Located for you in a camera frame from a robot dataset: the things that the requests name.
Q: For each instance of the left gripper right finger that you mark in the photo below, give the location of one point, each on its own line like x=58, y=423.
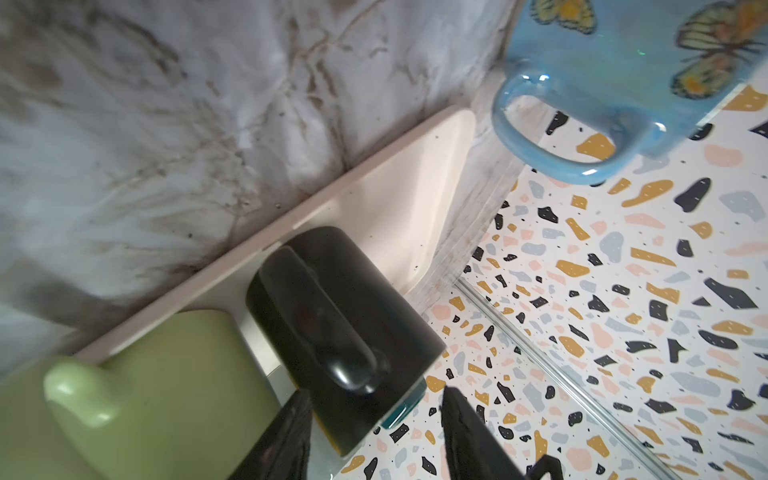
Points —
x=473, y=453

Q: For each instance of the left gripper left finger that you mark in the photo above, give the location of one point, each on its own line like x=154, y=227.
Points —
x=283, y=450

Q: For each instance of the black mug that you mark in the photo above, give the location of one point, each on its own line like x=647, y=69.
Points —
x=342, y=331

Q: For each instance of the blue butterfly mug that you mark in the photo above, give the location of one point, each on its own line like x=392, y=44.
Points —
x=646, y=74

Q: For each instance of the dark green mug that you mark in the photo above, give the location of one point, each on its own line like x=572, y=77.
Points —
x=407, y=404

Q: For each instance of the light green mug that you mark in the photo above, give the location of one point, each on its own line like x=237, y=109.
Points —
x=185, y=401

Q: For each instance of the beige plastic tray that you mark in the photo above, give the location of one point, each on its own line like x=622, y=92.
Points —
x=393, y=206

